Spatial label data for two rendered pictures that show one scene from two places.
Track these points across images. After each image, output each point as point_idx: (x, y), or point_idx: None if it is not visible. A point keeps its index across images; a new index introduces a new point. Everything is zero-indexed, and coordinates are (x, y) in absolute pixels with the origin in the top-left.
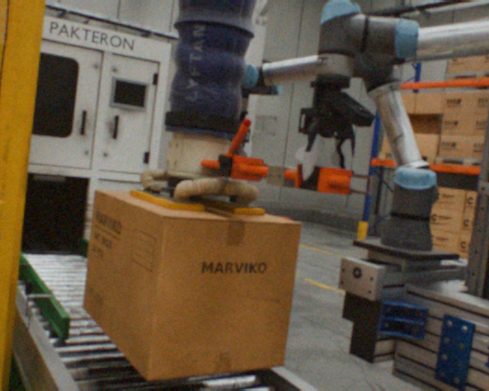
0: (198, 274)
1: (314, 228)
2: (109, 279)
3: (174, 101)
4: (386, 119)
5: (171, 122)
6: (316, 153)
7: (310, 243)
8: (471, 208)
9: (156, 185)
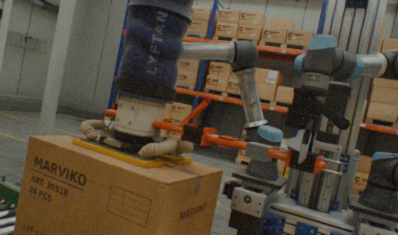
0: (178, 222)
1: (71, 119)
2: (65, 223)
3: (133, 71)
4: (246, 91)
5: (131, 89)
6: (308, 144)
7: (74, 130)
8: (174, 112)
9: (112, 141)
